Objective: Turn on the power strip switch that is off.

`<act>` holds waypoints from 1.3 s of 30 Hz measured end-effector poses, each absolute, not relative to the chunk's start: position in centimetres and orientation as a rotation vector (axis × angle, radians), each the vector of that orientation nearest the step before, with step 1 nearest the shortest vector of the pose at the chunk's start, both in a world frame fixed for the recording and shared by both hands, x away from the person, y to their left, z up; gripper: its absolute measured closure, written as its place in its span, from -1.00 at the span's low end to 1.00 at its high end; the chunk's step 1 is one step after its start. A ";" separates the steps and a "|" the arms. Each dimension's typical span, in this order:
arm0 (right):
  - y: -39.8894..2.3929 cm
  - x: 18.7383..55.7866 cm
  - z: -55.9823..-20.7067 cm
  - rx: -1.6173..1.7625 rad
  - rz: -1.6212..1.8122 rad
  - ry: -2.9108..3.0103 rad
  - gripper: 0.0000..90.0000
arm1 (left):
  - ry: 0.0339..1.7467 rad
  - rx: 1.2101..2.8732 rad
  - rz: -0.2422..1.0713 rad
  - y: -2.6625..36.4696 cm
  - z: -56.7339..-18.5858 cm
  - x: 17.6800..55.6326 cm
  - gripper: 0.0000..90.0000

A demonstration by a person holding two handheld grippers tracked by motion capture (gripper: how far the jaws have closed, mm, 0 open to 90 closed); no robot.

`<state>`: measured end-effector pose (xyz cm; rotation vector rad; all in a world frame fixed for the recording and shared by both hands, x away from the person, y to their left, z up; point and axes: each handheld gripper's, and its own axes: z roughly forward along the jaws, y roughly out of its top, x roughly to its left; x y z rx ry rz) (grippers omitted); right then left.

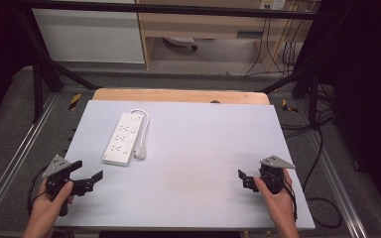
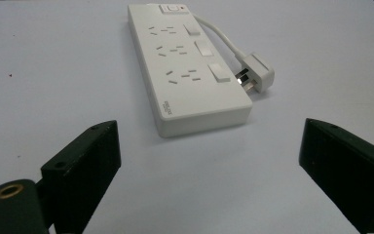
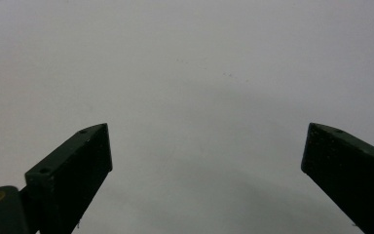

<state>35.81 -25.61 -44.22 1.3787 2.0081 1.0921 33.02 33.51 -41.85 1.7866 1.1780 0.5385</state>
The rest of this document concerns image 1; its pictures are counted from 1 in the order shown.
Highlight white cabinet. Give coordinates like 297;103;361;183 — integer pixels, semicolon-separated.
32;8;146;64

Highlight bundle of black floor cables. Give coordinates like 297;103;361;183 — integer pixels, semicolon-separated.
279;83;337;140

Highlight black metal crossbar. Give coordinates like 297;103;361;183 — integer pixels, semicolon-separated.
21;0;326;20

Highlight white chair base with caster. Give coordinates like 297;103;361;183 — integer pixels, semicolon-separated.
163;36;199;52

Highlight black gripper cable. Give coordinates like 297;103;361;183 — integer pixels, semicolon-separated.
27;165;50;216
282;179;299;222

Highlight black metal stand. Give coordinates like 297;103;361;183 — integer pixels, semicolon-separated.
260;63;322;128
14;9;104;124

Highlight person's right hand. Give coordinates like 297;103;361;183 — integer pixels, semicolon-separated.
253;168;299;226

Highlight yellow black tape marker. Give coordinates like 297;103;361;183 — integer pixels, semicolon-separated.
67;93;82;111
281;98;300;114

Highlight light wooden desk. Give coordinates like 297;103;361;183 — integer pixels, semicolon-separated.
135;0;316;71

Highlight black curtain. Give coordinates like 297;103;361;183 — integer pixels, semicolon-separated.
0;0;36;137
317;0;381;229

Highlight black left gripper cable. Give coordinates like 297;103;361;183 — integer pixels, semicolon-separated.
27;165;50;216

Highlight white cable with plug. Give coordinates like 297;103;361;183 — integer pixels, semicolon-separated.
129;108;151;161

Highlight long black floor cable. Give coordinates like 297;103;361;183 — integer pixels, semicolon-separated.
301;127;343;230

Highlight person's left hand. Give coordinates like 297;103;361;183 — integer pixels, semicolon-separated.
29;179;75;230

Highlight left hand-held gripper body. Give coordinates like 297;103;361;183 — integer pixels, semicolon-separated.
42;154;77;217

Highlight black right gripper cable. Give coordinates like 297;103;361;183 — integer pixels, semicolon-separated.
282;179;299;222

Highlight black cables behind desk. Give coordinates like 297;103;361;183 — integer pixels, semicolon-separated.
243;13;304;77

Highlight wooden table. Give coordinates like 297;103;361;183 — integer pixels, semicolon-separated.
91;87;272;106

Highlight aluminium floor rail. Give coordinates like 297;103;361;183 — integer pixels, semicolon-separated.
306;130;369;238
0;94;60;226

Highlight white power strip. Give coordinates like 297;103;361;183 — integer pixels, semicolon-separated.
102;112;146;167

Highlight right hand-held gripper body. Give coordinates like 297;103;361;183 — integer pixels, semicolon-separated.
258;155;296;195

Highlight white wall socket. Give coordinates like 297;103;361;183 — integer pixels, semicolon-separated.
258;0;288;11

